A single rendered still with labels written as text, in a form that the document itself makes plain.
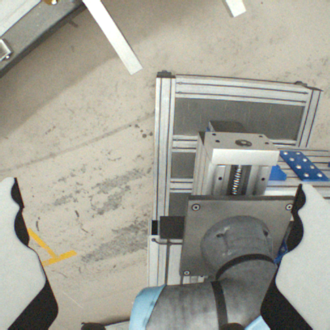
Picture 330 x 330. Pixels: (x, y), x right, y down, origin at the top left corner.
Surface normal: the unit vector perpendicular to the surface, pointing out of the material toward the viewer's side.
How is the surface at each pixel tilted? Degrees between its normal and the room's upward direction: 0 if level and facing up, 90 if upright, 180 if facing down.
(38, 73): 0
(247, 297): 84
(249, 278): 90
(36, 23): 0
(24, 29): 0
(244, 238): 73
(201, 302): 82
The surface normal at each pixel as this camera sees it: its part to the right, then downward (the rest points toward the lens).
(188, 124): 0.02, 0.47
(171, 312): -0.07, -0.70
